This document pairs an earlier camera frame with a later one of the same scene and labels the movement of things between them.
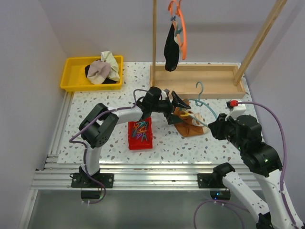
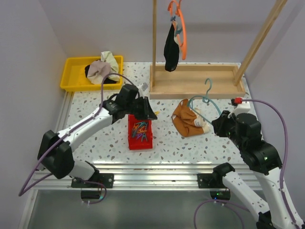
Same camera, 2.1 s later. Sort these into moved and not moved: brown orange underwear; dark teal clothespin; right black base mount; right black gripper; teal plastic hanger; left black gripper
Moved: left black gripper; teal plastic hanger
Not moved: brown orange underwear; right black gripper; dark teal clothespin; right black base mount
